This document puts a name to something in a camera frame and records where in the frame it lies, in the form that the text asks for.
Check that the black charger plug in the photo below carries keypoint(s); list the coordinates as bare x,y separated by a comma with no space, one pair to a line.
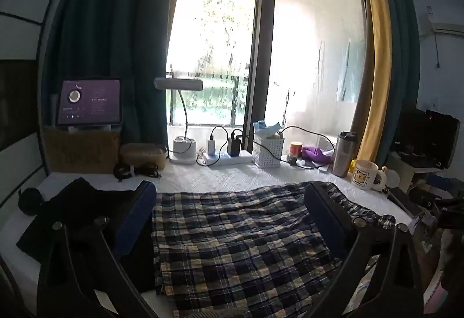
234,145

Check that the white cartoon mug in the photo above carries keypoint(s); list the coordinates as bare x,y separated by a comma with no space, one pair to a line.
364,176

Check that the black round object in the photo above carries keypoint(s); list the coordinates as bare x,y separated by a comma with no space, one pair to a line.
31,200

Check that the small dark green ball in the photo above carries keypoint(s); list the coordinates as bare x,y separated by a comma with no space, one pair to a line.
291,159

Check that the navy yellow plaid pants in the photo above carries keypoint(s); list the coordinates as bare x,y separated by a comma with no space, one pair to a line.
235,249

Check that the white charger plug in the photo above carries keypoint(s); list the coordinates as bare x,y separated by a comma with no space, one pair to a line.
211,146

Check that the black cloth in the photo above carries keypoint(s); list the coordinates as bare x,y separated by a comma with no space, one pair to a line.
83,196

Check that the brown cardboard box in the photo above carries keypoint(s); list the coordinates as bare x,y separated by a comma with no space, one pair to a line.
79,151

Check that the red can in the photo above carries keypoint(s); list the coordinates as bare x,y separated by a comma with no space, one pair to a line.
295,149

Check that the black laptop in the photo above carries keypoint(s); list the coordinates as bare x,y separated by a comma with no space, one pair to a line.
427,136

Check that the white perforated plastic basket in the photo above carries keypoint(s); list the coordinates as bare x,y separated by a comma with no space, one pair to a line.
267,153

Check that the small yellow toy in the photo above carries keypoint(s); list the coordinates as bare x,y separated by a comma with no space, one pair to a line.
352,165

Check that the dark window frame post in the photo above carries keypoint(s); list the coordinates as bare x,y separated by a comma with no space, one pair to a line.
263,49

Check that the white air conditioner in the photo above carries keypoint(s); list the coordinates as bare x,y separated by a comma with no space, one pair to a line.
447,18

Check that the stainless steel tumbler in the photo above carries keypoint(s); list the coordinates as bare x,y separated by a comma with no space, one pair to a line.
343,156

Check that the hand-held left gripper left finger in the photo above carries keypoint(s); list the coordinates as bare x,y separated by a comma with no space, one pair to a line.
139,211

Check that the white power strip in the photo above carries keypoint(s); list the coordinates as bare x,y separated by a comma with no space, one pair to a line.
235,157

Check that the brown oval container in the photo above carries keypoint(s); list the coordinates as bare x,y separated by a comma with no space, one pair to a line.
143,155

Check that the purple cloth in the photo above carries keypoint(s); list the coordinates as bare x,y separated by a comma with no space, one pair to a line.
319,154

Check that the purple box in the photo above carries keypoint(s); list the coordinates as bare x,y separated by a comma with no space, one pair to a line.
90,100

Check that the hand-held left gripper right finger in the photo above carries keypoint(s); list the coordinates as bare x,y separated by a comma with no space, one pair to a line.
322,212

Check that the blue packet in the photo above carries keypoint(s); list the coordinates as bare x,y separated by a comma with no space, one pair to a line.
266,128

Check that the white gooseneck desk lamp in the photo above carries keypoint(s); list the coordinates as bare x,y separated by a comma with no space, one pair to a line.
181,151

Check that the teal curtain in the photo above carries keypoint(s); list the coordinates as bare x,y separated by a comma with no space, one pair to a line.
400,31
108,31

